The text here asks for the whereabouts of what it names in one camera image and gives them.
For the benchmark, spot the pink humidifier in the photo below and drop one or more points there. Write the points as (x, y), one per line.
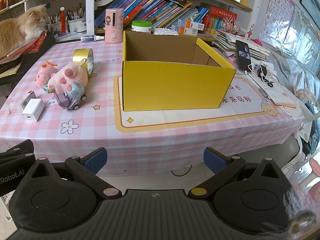
(114, 25)

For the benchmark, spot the alphabet wall poster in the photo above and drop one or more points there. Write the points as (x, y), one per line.
(276, 22)

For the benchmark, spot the white quilted pouch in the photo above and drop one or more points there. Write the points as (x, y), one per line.
(164, 31)

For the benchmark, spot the white charger cube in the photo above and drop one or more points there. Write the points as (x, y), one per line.
(33, 110)

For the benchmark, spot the white jar green lid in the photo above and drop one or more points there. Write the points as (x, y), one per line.
(141, 26)

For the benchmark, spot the gold tape roll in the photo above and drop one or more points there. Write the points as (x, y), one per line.
(85, 58)

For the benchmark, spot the red book box set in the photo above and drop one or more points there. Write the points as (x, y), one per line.
(217, 18)

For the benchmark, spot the orange white medicine box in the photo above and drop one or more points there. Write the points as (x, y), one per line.
(190, 24)

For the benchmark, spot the stack of papers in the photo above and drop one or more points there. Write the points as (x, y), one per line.
(230, 44)

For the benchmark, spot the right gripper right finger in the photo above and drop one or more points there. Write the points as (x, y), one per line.
(224, 169)

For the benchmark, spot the white pen holder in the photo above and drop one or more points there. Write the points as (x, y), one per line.
(78, 25)

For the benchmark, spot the black smartphone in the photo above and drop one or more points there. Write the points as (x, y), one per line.
(243, 55)

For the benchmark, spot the red packets pile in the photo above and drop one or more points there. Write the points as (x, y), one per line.
(29, 47)

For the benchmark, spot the pink checkered tablecloth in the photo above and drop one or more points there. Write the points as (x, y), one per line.
(139, 142)

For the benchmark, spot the pink plush pig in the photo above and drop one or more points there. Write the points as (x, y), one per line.
(72, 72)

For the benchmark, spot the black scissors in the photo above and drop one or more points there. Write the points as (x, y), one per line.
(263, 78)

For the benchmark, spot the small white red box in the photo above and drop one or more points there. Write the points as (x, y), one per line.
(25, 100)

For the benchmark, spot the grey blue toy car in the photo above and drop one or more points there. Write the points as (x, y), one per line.
(75, 93)

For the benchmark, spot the orange fluffy cat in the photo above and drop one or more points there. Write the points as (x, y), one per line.
(16, 31)

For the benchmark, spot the yellow cardboard box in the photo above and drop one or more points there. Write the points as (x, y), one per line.
(167, 72)

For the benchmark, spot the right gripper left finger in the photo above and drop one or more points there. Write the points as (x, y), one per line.
(84, 170)

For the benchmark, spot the small spray bottle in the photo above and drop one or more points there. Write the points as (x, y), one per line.
(91, 38)

